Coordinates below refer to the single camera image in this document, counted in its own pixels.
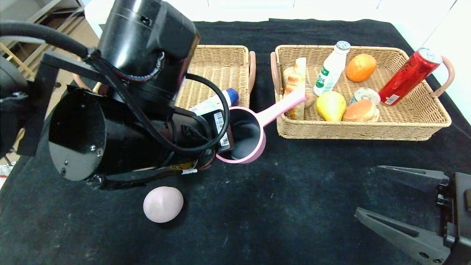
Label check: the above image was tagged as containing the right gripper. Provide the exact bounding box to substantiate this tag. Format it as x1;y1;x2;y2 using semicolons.
354;165;471;265

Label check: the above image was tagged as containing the round orange bun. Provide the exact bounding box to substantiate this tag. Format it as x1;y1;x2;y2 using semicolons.
346;54;377;82

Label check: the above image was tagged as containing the white milk drink bottle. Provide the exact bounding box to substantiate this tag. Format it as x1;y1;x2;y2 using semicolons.
314;40;351;97

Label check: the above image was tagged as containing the pink saucepan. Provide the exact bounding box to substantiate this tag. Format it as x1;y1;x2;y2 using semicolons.
216;92;307;165

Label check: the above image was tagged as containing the striped croissant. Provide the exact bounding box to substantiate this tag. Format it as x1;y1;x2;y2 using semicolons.
283;57;307;120

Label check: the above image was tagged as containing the pale pink egg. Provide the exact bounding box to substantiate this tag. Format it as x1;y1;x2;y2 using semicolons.
143;186;184;223

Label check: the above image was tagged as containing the burger bun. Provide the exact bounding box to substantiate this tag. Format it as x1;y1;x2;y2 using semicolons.
342;99;379;123

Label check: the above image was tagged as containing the black tablecloth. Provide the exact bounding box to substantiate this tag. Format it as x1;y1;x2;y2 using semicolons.
0;18;471;265

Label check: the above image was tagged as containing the small silver tin can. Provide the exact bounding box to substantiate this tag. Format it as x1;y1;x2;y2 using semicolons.
349;88;381;106

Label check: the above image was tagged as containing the tall red drink can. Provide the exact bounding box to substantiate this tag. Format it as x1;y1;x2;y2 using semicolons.
378;48;443;106

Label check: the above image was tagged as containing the yellow pear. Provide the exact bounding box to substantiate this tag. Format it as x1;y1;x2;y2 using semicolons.
316;91;347;122

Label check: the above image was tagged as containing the striped long bread roll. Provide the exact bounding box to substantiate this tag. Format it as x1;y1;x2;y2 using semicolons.
283;66;317;108

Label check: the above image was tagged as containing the white lotion bottle blue cap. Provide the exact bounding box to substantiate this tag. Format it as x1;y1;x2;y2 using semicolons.
188;88;240;115

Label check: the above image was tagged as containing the white table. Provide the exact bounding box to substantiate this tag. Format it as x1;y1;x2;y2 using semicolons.
84;0;457;41

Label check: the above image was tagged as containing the grey metal shelf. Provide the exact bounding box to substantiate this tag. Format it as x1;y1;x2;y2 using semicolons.
0;0;85;48

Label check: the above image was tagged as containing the light wooden rack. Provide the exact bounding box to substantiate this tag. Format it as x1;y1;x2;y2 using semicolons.
0;42;37;80

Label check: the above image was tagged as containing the wicker basket with handles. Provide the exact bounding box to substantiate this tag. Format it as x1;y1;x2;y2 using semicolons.
270;45;455;141
72;45;256;111

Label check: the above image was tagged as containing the red black braided cable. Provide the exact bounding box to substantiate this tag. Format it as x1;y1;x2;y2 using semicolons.
110;52;164;82

